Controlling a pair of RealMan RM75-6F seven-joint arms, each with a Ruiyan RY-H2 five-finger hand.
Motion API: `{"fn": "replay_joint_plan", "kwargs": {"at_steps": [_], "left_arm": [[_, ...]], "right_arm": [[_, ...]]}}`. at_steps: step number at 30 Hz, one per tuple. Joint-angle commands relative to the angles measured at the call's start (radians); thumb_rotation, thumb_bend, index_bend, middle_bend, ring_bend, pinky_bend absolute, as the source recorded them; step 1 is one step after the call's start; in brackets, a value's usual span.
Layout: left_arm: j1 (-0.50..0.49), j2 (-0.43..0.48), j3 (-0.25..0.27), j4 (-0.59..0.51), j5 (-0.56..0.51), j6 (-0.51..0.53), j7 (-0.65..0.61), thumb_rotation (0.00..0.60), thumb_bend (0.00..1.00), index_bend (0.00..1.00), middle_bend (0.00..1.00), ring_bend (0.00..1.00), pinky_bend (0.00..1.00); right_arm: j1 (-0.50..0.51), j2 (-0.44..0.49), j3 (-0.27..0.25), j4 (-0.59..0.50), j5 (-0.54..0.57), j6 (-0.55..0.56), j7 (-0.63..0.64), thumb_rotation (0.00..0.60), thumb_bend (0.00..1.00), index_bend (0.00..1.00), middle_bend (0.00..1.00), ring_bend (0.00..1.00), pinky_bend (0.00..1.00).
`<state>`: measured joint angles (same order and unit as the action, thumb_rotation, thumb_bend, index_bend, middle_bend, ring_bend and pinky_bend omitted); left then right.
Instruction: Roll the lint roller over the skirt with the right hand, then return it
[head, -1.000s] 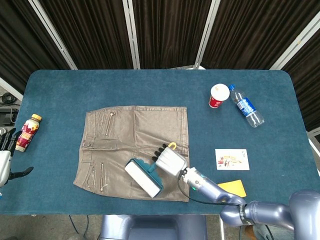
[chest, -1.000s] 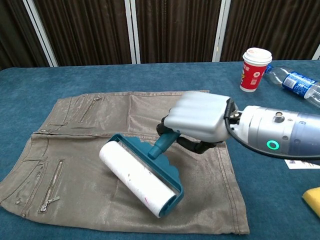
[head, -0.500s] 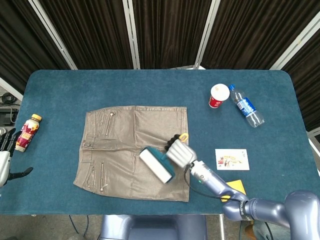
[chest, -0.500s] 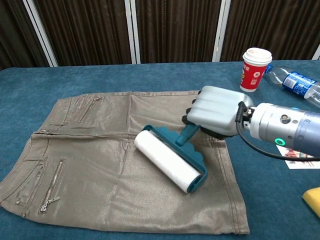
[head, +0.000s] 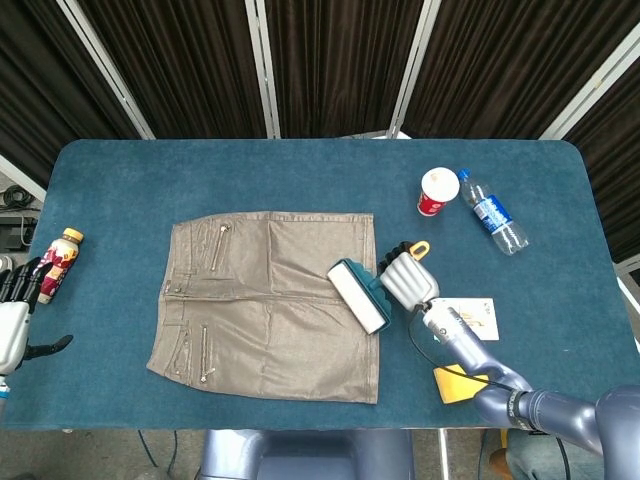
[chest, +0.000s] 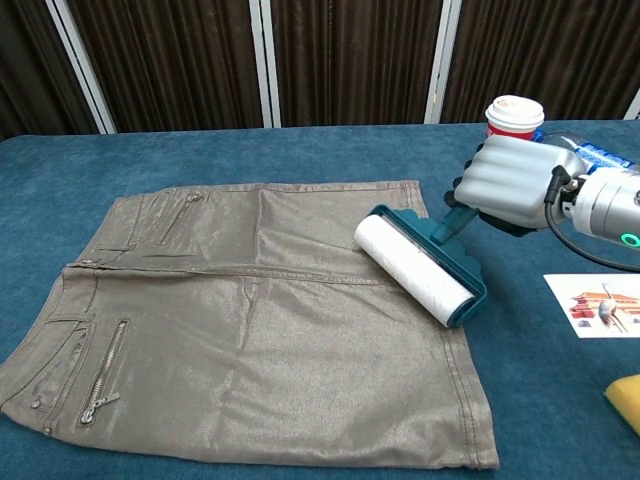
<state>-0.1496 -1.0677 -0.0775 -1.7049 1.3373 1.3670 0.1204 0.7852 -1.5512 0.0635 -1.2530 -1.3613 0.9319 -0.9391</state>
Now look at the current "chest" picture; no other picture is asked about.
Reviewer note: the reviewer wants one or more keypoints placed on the blue carpeted table surface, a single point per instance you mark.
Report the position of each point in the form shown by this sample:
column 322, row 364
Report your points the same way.
column 300, row 155

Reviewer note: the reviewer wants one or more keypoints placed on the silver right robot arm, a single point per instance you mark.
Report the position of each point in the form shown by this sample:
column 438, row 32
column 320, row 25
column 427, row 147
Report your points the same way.
column 605, row 205

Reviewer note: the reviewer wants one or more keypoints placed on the dark curtain folding screen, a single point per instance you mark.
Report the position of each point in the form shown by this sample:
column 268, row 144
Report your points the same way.
column 350, row 60

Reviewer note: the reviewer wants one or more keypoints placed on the red paper cup white lid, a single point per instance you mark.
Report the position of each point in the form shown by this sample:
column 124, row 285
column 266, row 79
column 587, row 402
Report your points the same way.
column 515, row 117

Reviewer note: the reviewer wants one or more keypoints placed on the white picture postcard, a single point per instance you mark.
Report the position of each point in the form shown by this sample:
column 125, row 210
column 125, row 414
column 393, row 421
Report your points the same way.
column 600, row 305

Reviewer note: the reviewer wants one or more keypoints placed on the yellow sponge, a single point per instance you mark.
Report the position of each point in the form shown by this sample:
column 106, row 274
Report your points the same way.
column 627, row 402

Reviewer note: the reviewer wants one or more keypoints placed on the clear bottle blue label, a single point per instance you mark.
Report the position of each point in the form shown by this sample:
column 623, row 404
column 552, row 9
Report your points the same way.
column 600, row 152

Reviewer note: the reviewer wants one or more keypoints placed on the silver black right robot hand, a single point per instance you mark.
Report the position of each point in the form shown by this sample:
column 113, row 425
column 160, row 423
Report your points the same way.
column 510, row 180

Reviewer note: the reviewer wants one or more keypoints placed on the shiny taupe zipper skirt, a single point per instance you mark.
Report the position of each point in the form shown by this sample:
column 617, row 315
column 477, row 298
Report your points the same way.
column 250, row 325

